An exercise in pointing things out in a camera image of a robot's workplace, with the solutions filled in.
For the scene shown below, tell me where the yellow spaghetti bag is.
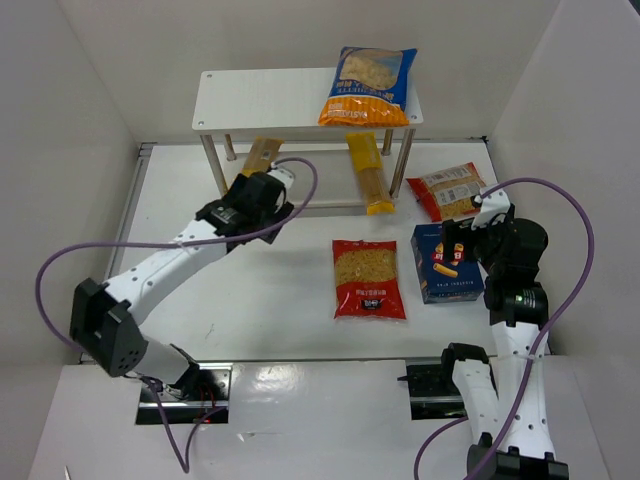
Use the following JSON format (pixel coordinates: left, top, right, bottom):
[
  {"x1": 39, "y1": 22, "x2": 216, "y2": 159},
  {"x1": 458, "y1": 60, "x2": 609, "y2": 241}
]
[
  {"x1": 346, "y1": 133, "x2": 395, "y2": 216},
  {"x1": 241, "y1": 137, "x2": 284, "y2": 177}
]

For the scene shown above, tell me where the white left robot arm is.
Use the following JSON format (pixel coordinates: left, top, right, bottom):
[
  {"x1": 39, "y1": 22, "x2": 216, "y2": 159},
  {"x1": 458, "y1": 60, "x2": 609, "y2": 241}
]
[{"x1": 70, "y1": 167, "x2": 295, "y2": 398}]

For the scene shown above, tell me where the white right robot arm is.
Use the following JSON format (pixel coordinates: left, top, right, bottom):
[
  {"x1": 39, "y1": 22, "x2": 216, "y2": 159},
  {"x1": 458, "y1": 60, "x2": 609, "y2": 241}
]
[{"x1": 442, "y1": 214, "x2": 569, "y2": 479}]

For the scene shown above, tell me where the blue rigatoni pasta box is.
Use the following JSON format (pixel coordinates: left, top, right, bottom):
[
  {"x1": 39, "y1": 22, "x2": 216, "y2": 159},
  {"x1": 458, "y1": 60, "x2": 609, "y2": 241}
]
[{"x1": 411, "y1": 224, "x2": 484, "y2": 304}]

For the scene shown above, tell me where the white two-tier shelf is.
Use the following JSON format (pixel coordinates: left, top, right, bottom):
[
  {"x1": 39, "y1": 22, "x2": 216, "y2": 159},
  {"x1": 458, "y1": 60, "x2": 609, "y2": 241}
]
[{"x1": 191, "y1": 67, "x2": 425, "y2": 220}]

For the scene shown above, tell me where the yellow spaghetti bag on shelf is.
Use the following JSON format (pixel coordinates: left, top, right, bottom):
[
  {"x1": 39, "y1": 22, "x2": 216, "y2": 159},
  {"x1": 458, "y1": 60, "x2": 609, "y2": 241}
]
[{"x1": 346, "y1": 133, "x2": 395, "y2": 216}]

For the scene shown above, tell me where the blue orange pasta bag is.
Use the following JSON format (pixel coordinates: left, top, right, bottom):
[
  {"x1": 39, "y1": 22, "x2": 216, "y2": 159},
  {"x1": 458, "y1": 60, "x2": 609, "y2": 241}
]
[{"x1": 318, "y1": 46, "x2": 418, "y2": 128}]

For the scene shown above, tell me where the red fusilli bag right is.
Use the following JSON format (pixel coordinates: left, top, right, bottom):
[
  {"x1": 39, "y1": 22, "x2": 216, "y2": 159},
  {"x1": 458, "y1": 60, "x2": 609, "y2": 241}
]
[{"x1": 406, "y1": 162, "x2": 486, "y2": 222}]

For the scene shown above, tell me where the red fusilli bag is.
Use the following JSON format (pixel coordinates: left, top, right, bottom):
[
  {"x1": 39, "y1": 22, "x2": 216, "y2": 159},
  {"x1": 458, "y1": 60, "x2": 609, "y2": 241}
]
[
  {"x1": 332, "y1": 240, "x2": 406, "y2": 321},
  {"x1": 406, "y1": 162, "x2": 486, "y2": 222}
]

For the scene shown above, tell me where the red fusilli bag centre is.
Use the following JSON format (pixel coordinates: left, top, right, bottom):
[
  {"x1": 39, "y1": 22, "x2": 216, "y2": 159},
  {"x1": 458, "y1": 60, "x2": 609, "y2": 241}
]
[{"x1": 332, "y1": 240, "x2": 406, "y2": 321}]

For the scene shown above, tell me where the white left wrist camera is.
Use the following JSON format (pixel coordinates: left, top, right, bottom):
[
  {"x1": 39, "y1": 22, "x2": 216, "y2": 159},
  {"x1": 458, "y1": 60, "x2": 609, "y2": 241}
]
[{"x1": 267, "y1": 165, "x2": 295, "y2": 190}]

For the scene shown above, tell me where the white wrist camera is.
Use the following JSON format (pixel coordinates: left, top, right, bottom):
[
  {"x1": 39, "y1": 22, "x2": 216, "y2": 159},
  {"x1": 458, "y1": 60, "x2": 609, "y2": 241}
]
[
  {"x1": 471, "y1": 188, "x2": 511, "y2": 231},
  {"x1": 267, "y1": 165, "x2": 295, "y2": 190}
]

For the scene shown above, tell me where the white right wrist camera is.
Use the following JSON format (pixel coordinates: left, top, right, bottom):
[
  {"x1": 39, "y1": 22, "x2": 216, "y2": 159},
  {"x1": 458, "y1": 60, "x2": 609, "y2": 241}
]
[{"x1": 471, "y1": 188, "x2": 511, "y2": 231}]

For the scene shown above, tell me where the aluminium table edge rail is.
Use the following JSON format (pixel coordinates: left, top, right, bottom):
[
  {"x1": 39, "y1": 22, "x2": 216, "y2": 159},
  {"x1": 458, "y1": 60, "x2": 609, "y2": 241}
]
[{"x1": 104, "y1": 142, "x2": 155, "y2": 279}]

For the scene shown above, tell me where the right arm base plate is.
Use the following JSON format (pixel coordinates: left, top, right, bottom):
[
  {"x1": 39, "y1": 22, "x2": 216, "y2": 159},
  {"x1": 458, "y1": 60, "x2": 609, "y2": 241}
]
[{"x1": 397, "y1": 359, "x2": 466, "y2": 421}]

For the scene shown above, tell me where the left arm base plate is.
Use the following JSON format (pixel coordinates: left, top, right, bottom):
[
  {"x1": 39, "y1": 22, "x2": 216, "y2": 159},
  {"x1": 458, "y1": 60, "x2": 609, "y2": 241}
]
[{"x1": 135, "y1": 362, "x2": 232, "y2": 426}]

